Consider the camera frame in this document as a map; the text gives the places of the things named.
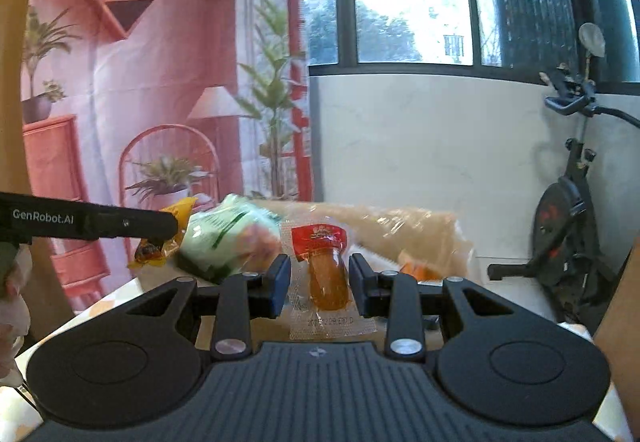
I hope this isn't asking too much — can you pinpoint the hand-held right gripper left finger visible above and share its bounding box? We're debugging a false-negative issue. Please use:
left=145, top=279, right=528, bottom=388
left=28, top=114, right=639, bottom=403
left=127, top=254, right=292, bottom=361

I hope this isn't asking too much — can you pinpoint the green and white snack bag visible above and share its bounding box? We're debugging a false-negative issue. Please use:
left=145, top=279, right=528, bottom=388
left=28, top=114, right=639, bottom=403
left=177, top=193, right=285, bottom=285

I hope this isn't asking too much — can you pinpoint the pink printed backdrop cloth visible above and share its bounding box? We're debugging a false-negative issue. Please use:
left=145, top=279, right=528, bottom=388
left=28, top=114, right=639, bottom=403
left=20, top=0, right=316, bottom=317

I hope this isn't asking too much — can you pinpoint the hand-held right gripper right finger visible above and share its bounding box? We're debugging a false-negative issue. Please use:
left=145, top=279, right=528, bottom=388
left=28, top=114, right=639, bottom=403
left=348, top=253, right=515, bottom=363

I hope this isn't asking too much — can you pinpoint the clear red-label meat packet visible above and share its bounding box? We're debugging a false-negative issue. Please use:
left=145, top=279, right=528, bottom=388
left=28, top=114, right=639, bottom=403
left=287, top=222, right=383, bottom=343

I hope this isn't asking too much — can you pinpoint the person's left hand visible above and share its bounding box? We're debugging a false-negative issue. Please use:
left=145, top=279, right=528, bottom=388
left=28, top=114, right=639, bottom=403
left=0, top=246, right=33, bottom=388

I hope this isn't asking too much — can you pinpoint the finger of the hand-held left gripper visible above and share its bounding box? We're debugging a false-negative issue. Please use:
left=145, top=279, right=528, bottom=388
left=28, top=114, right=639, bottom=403
left=92, top=203, right=180, bottom=243

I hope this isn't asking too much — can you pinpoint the round translucent disc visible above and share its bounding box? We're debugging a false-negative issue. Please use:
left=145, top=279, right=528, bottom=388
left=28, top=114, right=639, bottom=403
left=579, top=22, right=607, bottom=58

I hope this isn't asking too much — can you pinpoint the black exercise bike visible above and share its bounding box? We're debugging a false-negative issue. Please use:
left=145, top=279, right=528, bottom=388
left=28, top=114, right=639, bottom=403
left=487, top=66, right=640, bottom=338

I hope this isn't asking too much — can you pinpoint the yellow snack packet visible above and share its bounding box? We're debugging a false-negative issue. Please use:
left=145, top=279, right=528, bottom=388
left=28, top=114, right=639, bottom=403
left=126, top=197, right=197, bottom=269

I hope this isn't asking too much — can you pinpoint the plastic-lined cardboard box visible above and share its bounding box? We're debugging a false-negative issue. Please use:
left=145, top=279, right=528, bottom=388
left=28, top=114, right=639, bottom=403
left=132, top=199, right=478, bottom=353

